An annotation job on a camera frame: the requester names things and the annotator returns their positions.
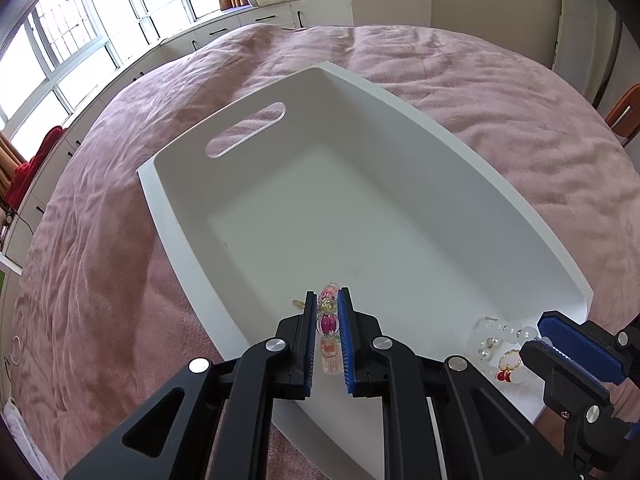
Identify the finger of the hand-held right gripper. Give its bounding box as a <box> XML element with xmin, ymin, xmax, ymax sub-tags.
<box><xmin>537</xmin><ymin>311</ymin><xmax>629</xmax><ymax>386</ymax></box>
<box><xmin>519</xmin><ymin>340</ymin><xmax>640</xmax><ymax>477</ymax></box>

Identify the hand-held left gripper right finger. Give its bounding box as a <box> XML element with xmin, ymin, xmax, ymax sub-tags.
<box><xmin>337</xmin><ymin>289</ymin><xmax>556</xmax><ymax>480</ymax></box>

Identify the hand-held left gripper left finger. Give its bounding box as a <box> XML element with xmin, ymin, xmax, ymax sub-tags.
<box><xmin>62</xmin><ymin>292</ymin><xmax>321</xmax><ymax>480</ymax></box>

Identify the colourful glass bead bracelet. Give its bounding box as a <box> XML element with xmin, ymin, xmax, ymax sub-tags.
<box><xmin>317</xmin><ymin>282</ymin><xmax>346</xmax><ymax>376</ymax></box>

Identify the white bead bracelet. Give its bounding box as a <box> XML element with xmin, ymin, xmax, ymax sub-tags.
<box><xmin>467</xmin><ymin>317</ymin><xmax>541</xmax><ymax>384</ymax></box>

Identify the white rectangular storage box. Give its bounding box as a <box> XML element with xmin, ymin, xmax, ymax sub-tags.
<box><xmin>136</xmin><ymin>61</ymin><xmax>595</xmax><ymax>480</ymax></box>

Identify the orange chair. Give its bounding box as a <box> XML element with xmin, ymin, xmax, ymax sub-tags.
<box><xmin>604</xmin><ymin>87</ymin><xmax>640</xmax><ymax>147</ymax></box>

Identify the white towel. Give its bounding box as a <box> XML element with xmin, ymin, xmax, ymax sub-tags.
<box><xmin>0</xmin><ymin>395</ymin><xmax>57</xmax><ymax>480</ymax></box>

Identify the red cloth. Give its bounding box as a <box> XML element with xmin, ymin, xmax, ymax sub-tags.
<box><xmin>7</xmin><ymin>127</ymin><xmax>67</xmax><ymax>207</ymax></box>

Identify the large barred window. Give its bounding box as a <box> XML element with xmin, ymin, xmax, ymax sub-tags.
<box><xmin>0</xmin><ymin>0</ymin><xmax>127</xmax><ymax>133</ymax></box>

